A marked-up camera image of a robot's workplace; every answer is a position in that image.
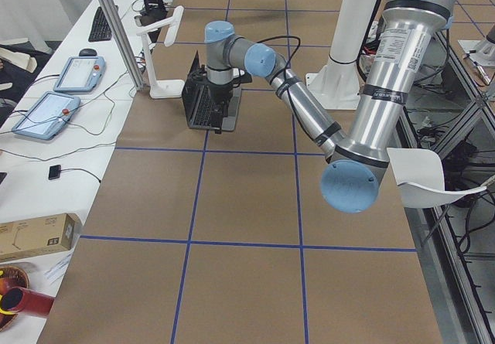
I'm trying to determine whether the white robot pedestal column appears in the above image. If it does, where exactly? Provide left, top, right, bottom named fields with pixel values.
left=306, top=0, right=362, bottom=110

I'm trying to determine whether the black side-table mouse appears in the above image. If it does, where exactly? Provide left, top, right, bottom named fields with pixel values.
left=79, top=48, right=97, bottom=56

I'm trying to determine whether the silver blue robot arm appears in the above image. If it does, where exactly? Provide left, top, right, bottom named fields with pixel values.
left=204, top=0, right=456, bottom=213

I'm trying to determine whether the small black square device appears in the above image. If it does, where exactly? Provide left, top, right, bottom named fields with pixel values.
left=48, top=165, right=62, bottom=180

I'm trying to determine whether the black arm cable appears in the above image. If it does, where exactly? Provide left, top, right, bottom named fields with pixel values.
left=254, top=36, right=337, bottom=165

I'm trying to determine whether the cardboard lamp box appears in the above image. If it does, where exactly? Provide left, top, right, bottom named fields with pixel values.
left=1, top=213, right=80, bottom=262

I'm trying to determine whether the woven basket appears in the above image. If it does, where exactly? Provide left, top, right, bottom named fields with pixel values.
left=1, top=266, right=29, bottom=331

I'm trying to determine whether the lower blue teach pendant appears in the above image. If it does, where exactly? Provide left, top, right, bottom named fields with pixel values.
left=11, top=91, right=81, bottom=141

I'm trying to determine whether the blue teach pendant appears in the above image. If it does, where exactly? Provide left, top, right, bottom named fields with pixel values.
left=53, top=56, right=106, bottom=94
left=11, top=91, right=81, bottom=141

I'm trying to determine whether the aluminium frame post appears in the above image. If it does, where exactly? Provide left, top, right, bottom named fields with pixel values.
left=98, top=0, right=145, bottom=91

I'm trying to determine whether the black keyboard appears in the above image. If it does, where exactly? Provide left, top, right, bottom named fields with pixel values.
left=88, top=7, right=112, bottom=43

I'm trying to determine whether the upper blue teach pendant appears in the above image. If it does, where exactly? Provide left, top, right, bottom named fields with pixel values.
left=53, top=56, right=106, bottom=94

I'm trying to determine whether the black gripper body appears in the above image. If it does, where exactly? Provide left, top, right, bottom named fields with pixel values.
left=187, top=65, right=252, bottom=106

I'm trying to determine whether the grey laptop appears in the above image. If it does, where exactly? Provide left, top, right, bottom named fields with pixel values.
left=182, top=52, right=241, bottom=132

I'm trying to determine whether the white chair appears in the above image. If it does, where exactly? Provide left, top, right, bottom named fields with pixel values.
left=387, top=148, right=494, bottom=209

